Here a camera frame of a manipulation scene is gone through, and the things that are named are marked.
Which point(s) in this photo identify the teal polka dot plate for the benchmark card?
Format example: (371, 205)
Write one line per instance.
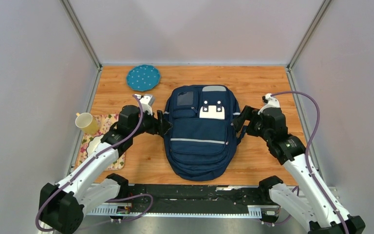
(143, 78)

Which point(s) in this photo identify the navy blue backpack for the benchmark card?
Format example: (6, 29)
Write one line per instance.
(203, 140)

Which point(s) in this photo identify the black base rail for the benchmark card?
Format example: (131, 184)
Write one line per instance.
(197, 199)

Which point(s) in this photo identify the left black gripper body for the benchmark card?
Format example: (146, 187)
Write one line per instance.
(157, 128)

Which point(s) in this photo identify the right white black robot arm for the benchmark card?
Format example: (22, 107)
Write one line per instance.
(320, 212)

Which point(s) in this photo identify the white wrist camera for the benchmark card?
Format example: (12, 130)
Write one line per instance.
(269, 102)
(147, 102)

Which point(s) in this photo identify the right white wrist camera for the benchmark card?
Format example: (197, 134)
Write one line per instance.
(269, 102)

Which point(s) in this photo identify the white scalloped bowl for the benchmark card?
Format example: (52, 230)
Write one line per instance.
(93, 144)

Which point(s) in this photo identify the yellow mug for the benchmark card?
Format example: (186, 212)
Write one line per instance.
(86, 123)

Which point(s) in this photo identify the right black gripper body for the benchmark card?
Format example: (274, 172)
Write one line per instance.
(251, 114)

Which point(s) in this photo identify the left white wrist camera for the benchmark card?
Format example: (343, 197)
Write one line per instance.
(147, 102)

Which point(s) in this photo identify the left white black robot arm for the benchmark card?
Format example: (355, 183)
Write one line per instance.
(64, 205)

